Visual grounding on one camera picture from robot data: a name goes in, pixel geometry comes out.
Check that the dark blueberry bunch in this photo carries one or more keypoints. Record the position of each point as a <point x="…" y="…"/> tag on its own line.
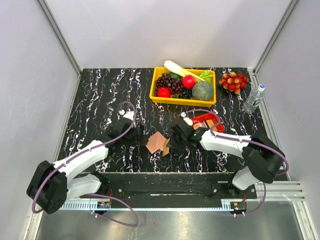
<point x="185" y="94"/>

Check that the red apple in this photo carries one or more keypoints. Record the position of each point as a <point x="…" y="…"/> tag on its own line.
<point x="188" y="81"/>

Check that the clear water bottle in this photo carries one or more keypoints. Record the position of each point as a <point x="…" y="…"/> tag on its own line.
<point x="254" y="98"/>

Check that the red plastic bin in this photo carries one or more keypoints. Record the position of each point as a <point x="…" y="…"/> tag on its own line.
<point x="217" y="127"/>

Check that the pink leather card holder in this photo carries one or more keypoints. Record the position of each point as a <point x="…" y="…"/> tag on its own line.
<point x="155" y="142"/>

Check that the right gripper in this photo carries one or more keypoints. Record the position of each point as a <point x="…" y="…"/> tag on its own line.
<point x="173" y="145"/>

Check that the red tomato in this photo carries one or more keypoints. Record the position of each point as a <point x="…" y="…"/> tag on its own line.
<point x="164" y="92"/>

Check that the purple grape bunch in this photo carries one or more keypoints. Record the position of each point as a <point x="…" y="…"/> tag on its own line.
<point x="175" y="86"/>

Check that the white leek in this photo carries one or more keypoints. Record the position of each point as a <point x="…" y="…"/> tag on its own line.
<point x="175" y="68"/>

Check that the yellow plastic tray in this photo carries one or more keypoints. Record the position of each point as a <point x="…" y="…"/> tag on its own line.
<point x="159" y="70"/>

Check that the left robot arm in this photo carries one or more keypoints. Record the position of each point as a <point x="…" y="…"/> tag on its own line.
<point x="53" y="184"/>

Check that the gold credit card in bin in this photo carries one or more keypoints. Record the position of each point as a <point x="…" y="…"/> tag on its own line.
<point x="204" y="124"/>

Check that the gold striped credit card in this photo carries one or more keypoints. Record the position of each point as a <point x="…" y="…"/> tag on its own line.
<point x="166" y="147"/>

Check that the green lettuce leaf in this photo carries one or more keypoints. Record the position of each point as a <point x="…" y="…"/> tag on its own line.
<point x="207" y="75"/>

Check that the red lychee bunch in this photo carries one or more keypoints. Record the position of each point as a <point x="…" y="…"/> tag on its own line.
<point x="234" y="82"/>

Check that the green cantaloupe melon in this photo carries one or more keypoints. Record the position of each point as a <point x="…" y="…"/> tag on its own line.
<point x="203" y="91"/>

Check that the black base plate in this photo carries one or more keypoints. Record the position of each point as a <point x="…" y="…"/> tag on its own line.
<point x="213" y="185"/>

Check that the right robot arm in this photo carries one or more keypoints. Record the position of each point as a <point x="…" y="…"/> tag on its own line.
<point x="264" y="160"/>

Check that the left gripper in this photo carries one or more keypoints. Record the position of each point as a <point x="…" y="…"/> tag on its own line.
<point x="139" y="139"/>

